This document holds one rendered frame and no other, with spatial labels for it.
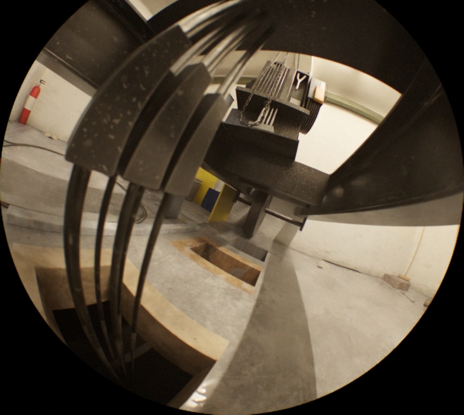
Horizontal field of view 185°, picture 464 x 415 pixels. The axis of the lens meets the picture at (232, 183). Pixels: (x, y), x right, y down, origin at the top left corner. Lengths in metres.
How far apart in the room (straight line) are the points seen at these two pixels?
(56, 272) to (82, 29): 0.61
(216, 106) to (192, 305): 0.45
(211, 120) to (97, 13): 0.54
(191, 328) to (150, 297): 0.13
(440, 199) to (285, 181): 0.75
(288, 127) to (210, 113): 0.75
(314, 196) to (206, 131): 0.75
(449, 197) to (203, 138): 0.31
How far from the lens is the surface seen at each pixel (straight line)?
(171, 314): 0.40
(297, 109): 0.83
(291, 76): 1.43
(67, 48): 0.54
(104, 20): 0.58
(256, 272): 0.85
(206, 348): 0.38
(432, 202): 0.27
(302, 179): 0.85
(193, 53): 0.22
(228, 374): 0.37
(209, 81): 0.15
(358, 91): 3.20
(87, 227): 0.56
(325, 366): 0.53
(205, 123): 0.15
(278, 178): 0.84
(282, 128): 0.87
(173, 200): 1.02
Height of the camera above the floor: 0.32
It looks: 5 degrees up
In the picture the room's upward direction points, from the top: 24 degrees clockwise
